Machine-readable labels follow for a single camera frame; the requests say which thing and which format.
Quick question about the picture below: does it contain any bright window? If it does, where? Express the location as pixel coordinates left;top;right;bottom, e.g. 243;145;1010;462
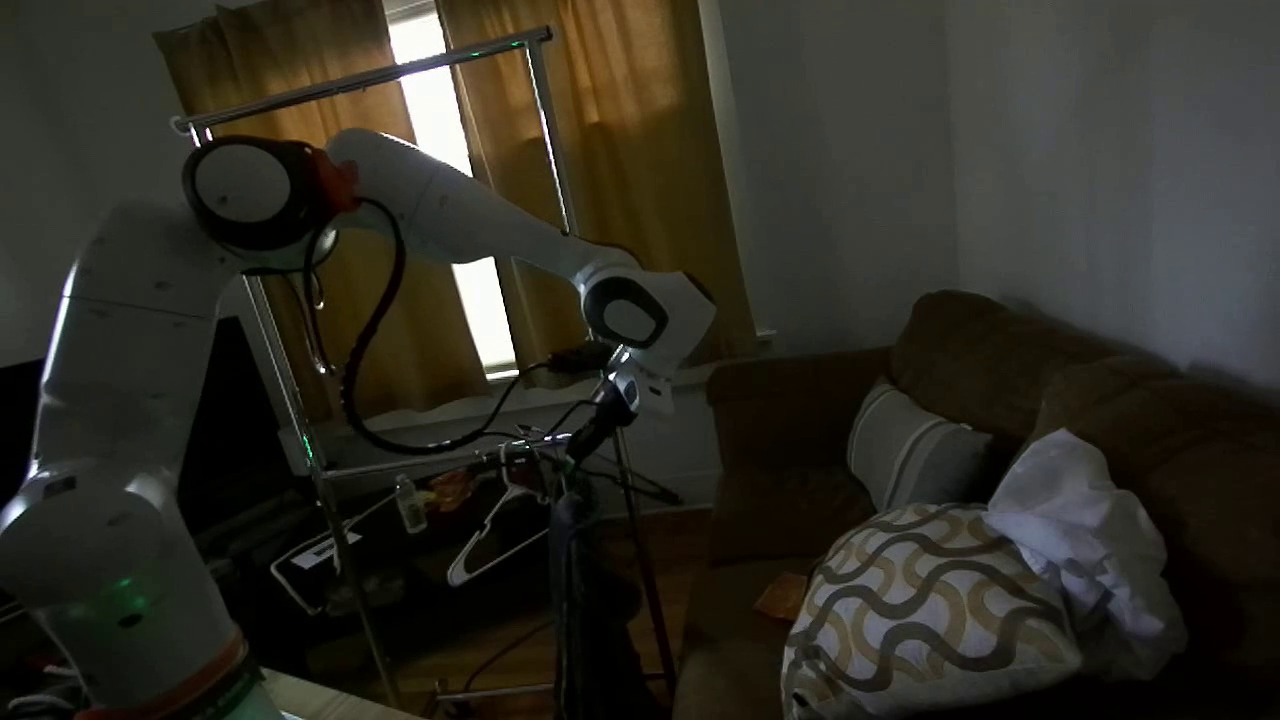
385;0;525;380

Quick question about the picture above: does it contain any narrow mustard curtain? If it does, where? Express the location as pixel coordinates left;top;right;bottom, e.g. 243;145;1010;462
437;0;759;373

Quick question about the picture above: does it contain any black low table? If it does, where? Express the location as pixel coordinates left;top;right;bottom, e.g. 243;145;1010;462
195;455;570;653

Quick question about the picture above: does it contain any white striped textured pillow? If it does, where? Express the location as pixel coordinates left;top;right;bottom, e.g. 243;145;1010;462
844;376;1001;520

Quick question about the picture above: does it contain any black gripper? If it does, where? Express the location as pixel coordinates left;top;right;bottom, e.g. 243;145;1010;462
563;380;642;465

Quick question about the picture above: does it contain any wavy patterned pillow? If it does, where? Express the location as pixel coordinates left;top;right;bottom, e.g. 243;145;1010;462
777;502;1088;720

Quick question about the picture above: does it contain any wide mustard curtain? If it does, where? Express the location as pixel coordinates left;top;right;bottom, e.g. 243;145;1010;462
152;0;486;421

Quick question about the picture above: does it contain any white plastic coat hanger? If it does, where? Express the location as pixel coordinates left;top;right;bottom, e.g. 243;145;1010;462
439;444;559;594

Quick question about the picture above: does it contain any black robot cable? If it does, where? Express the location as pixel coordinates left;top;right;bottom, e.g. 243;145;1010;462
295;196;631;465

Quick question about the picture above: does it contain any white crumpled cloth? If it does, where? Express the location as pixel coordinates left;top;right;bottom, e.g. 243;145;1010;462
984;424;1190;683

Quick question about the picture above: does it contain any brown sofa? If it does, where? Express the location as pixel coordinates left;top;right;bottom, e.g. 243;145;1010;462
671;287;1280;720

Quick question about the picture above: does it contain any black flat screen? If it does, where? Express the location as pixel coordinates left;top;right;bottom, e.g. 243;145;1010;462
0;312;293;539

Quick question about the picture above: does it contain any clear plastic bottle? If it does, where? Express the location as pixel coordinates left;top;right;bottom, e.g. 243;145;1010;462
390;475;437;539

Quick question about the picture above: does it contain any dark hanging garment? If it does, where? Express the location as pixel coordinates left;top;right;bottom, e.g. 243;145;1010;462
545;489;671;720

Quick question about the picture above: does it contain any metal clothes rack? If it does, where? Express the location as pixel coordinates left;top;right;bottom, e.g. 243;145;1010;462
167;23;683;713

